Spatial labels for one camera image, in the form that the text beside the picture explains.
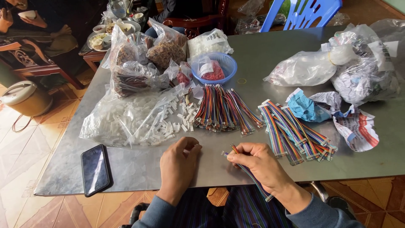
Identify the person's left hand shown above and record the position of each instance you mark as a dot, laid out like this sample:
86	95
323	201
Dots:
177	164

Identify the person's right hand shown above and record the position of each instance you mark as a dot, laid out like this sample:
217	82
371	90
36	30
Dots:
265	167

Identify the pile of loose white connectors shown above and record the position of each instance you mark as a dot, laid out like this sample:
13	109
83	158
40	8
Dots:
177	125

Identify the person's striped trousers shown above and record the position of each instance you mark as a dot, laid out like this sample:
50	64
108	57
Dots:
240	209

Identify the metal table leg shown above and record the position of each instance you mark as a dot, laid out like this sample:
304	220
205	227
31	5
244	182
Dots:
319	191

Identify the clear bag of white connectors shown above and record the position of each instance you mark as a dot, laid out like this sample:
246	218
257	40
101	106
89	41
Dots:
126	120

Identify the crumpled blue paper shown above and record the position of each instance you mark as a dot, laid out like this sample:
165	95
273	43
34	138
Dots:
305	107

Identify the black smartphone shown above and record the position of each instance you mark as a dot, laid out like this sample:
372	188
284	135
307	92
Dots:
96	169

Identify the small bag of red parts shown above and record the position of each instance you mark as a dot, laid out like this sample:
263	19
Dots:
183	76

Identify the yellow rubber band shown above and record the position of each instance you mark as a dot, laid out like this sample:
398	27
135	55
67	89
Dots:
238	80

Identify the bag of red rubber bands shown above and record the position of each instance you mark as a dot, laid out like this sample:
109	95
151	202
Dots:
213	74

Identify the crumpled red and white newspaper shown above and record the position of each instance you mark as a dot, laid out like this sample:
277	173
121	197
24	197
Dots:
357	129

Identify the tied white plastic bag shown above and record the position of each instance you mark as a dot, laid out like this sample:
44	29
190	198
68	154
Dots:
303	69

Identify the blue plastic basket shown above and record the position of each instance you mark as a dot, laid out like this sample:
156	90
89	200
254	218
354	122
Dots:
228	65

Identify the large bag of brown parts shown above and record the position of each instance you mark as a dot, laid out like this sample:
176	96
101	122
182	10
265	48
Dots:
166	50

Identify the labelled bag of white parts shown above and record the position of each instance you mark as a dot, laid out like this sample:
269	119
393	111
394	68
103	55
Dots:
207	44

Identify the clear bag of mixed parts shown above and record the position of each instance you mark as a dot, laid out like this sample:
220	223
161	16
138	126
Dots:
143	44

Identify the tall bag of brown parts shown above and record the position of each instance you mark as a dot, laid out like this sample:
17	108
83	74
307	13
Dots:
121	52

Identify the bag of crumpled paper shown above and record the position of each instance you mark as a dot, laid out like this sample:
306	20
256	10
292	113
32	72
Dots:
364	79

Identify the dark red wooden chair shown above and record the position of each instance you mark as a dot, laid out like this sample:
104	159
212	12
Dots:
196	22

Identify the low table with dishes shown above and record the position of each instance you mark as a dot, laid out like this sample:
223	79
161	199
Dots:
101	39

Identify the heap of plastic bags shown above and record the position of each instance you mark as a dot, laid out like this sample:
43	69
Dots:
250	22

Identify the blue plastic chair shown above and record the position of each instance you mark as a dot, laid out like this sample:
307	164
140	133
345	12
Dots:
300	14

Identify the beige rice cooker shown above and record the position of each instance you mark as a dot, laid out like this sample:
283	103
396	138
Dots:
25	98

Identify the carved wooden armchair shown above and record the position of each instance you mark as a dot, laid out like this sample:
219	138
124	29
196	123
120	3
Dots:
34	68

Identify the empty clear plastic bag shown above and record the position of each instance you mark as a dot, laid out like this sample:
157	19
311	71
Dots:
390	30

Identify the white bowl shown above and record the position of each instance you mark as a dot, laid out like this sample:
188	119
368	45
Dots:
27	14

